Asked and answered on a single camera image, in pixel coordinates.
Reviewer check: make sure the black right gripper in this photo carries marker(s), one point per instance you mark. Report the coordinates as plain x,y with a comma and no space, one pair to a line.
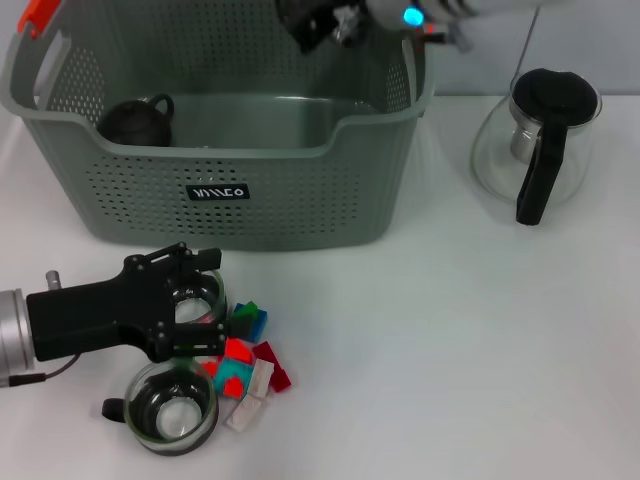
310,25

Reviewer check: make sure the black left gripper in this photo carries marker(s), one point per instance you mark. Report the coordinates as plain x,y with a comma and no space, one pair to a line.
90,320

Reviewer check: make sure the glass teacup black base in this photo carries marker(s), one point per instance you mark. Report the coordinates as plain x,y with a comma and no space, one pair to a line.
170,420
192,310

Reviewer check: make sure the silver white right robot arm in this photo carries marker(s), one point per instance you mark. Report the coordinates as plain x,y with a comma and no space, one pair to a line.
390,10

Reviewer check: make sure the grey-green perforated storage basket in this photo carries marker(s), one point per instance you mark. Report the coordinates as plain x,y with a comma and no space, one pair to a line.
300,200

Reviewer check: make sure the small green toy brick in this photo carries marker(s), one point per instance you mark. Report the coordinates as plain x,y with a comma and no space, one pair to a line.
242,317

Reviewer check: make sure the blue square toy brick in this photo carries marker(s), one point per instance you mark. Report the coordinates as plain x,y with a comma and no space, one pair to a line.
258,327

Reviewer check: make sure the red sloped toy brick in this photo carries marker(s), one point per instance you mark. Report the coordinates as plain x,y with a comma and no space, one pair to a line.
239,350

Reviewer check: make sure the teal square toy brick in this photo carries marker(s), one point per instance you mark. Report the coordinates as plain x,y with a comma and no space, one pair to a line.
230,370

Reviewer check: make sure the white translucent toy brick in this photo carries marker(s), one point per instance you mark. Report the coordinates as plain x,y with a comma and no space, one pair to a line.
261,377

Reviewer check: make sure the dark red toy brick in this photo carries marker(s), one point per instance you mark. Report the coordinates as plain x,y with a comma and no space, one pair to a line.
280,380

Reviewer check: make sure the flat white plate brick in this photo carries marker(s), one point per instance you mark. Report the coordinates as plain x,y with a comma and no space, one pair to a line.
244,414

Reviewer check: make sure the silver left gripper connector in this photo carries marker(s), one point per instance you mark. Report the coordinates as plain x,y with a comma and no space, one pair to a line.
52,280

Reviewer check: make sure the dark clay teapot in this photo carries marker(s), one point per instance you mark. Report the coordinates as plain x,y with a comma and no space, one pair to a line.
135,122

